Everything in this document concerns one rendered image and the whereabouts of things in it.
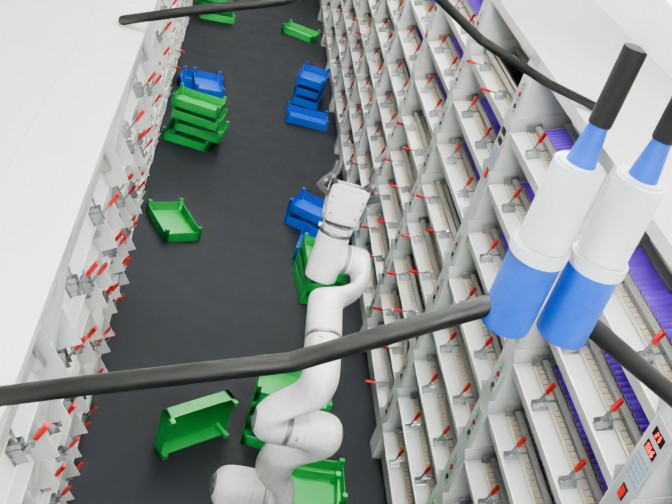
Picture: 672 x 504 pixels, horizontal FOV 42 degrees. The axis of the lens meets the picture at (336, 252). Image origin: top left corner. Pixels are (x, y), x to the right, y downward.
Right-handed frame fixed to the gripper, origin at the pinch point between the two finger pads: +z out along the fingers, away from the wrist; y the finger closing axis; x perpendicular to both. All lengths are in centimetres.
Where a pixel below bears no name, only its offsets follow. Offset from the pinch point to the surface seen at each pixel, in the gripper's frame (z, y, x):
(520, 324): 13, -8, 123
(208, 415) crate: -134, 0, -97
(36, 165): -5, -70, 51
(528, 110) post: 21, 63, -56
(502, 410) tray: -59, 67, -4
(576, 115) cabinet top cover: 27, 58, -15
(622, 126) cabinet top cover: 29, 71, -11
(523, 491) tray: -68, 66, 25
